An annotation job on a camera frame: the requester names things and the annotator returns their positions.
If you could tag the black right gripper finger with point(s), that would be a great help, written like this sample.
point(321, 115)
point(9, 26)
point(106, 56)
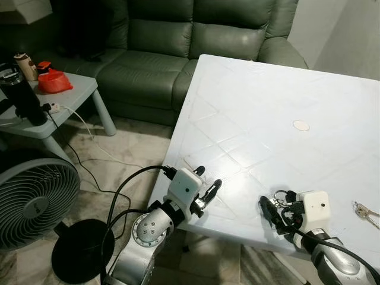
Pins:
point(270, 211)

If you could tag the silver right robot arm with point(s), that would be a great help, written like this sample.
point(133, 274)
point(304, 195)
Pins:
point(341, 267)

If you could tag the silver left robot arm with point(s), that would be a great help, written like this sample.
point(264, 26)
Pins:
point(142, 243)

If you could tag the white plastic table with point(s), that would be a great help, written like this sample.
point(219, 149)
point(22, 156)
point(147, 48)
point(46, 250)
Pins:
point(279, 160)

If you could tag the silver key bunch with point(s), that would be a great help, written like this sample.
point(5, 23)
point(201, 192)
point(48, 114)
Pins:
point(360, 209)

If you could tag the round white table cap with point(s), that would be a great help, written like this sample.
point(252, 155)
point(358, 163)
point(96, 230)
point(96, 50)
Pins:
point(301, 125)

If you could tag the black round fan base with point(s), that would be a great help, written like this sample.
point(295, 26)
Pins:
point(80, 252)

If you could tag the green leather sofa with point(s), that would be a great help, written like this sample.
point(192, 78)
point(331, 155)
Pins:
point(160, 38)

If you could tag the pale grey plastic side table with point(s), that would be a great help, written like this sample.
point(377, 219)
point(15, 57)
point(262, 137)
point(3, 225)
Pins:
point(78, 89)

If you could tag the white power strip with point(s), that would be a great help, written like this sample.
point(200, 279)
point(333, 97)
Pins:
point(53, 108)

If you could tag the grey floor fan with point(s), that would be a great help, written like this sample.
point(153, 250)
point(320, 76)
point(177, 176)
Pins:
point(32, 202)

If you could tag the red plastic bag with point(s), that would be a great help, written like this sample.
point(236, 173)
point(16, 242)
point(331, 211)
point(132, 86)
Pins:
point(54, 83)

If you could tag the black cloth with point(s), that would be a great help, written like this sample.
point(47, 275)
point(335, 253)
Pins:
point(89, 27)

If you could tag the black tumbler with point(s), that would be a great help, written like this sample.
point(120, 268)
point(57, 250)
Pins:
point(25, 101)

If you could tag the beige bottle with brown print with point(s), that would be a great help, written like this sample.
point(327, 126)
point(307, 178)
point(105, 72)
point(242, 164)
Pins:
point(25, 66)

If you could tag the white box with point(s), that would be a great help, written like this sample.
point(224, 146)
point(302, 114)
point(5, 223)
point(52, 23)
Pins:
point(18, 10)

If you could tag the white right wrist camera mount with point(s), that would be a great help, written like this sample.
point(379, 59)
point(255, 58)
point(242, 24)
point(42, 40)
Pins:
point(313, 211)

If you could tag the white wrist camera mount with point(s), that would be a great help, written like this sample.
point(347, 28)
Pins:
point(313, 211)
point(183, 189)

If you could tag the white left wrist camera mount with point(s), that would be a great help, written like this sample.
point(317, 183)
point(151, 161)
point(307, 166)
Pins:
point(183, 189)

